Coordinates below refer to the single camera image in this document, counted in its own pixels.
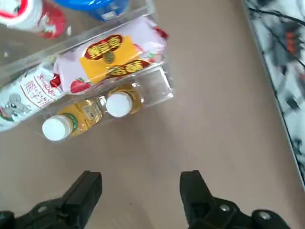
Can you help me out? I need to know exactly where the red black connector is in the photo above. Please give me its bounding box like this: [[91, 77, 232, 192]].
[[283, 31, 298, 52]]

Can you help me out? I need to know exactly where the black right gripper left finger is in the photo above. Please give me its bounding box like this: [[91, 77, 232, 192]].
[[0, 170, 103, 229]]

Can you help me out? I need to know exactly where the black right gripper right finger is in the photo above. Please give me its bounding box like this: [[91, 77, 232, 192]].
[[180, 169, 293, 229]]

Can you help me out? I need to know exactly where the blue noodle cup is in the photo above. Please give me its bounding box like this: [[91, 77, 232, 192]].
[[53, 0, 131, 22]]

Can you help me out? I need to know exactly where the red and white cup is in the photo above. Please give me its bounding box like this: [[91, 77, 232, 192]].
[[0, 0, 67, 40]]

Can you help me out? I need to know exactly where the strawberry print snack packet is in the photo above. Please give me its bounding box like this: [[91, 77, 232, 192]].
[[53, 17, 169, 96]]

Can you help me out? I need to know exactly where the clear acrylic tiered shelf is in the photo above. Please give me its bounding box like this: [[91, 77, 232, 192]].
[[0, 0, 177, 144]]

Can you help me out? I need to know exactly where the white mouse print snack packet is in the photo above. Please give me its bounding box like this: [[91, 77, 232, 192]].
[[0, 65, 64, 132]]

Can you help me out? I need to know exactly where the yellow juice bottle white cap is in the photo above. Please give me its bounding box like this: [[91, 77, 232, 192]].
[[105, 83, 143, 118], [42, 99, 103, 141]]

